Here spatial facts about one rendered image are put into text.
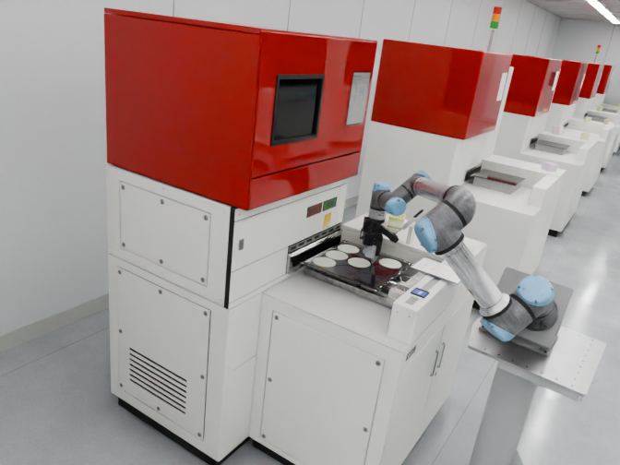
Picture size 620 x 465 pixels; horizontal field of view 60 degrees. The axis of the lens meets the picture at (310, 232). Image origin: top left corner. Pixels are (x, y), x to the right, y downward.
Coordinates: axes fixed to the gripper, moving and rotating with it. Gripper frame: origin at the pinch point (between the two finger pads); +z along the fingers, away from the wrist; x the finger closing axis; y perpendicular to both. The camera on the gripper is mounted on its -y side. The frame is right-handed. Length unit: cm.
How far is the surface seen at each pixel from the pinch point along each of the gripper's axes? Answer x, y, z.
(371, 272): 9.8, 4.0, 1.3
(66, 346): -70, 147, 91
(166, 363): 7, 87, 49
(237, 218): 28, 63, -27
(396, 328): 48.5, 5.2, 4.9
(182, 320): 13, 81, 24
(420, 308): 51, -1, -5
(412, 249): -4.5, -19.1, -4.1
